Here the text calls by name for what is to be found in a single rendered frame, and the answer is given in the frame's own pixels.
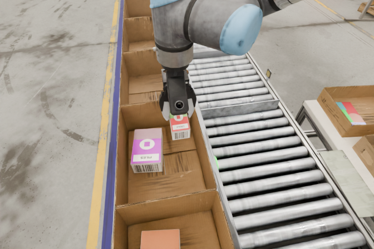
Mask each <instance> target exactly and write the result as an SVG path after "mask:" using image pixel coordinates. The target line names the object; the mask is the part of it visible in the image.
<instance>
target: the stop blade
mask: <svg viewBox="0 0 374 249"><path fill-rule="evenodd" d="M279 101H280V99H275V100H270V101H262V102H253V103H245V104H237V105H232V106H224V107H216V108H207V109H201V110H200V111H201V114H202V117H203V119H210V118H218V117H225V116H233V115H238V114H246V113H254V112H261V111H270V110H274V109H277V106H278V104H279Z"/></svg>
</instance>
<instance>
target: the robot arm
mask: <svg viewBox="0 0 374 249"><path fill-rule="evenodd" d="M299 1H302V0H150V8H151V14H152V23H153V29H154V38H155V46H156V47H153V51H156V56H157V61H158V62H159V63H160V64H161V66H162V68H163V69H161V73H162V79H163V91H161V94H160V96H159V106H160V109H161V112H162V114H163V117H164V118H165V120H166V121H168V120H169V115H170V114H171V115H173V116H176V115H182V114H188V117H189V118H190V117H191V116H192V114H193V112H194V108H195V105H196V94H195V92H194V90H193V88H192V87H191V84H189V76H188V73H187V70H186V69H187V68H188V66H189V63H191V62H192V60H193V55H194V43H196V44H199V45H202V46H206V47H209V48H212V49H216V50H219V51H222V52H224V53H225V54H233V55H236V56H242V55H245V54H246V53H247V52H248V51H249V50H250V49H251V47H252V45H253V43H254V42H255V40H256V39H257V36H258V33H259V31H260V28H261V25H262V19H263V17H265V16H267V15H270V14H272V13H275V12H278V11H280V10H282V9H285V8H286V7H287V6H290V5H291V4H294V3H297V2H299ZM164 71H165V72H164Z"/></svg>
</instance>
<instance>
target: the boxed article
mask: <svg viewBox="0 0 374 249"><path fill-rule="evenodd" d="M169 121H170V128H171V134H172V139H173V140H180V139H185V138H190V126H189V121H188V117H187V114H182V115H176V116H173V115H171V114H170V115H169Z"/></svg>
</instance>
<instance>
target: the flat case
mask: <svg viewBox="0 0 374 249"><path fill-rule="evenodd" d="M336 103H337V105H338V106H339V108H340V109H341V110H342V112H343V113H344V114H345V115H346V117H347V118H348V119H349V121H350V122H351V123H352V125H366V123H365V122H364V120H363V119H362V118H361V116H360V115H359V114H358V112H357V111H356V110H355V108H354V107H353V105H352V104H351V103H350V102H336Z"/></svg>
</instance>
